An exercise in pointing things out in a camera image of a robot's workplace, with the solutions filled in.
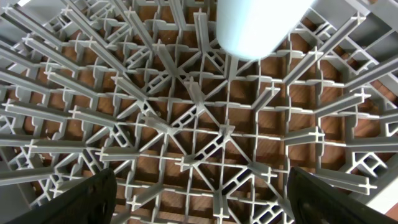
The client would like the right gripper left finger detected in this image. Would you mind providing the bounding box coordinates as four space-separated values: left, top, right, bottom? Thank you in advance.
7 169 117 224

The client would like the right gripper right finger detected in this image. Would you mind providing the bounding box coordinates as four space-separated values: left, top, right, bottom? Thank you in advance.
287 167 397 224

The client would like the light blue cup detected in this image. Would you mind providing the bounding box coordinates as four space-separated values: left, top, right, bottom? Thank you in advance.
216 0 315 60

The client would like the grey dishwasher rack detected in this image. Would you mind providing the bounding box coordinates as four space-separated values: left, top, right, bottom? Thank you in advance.
1 1 397 223

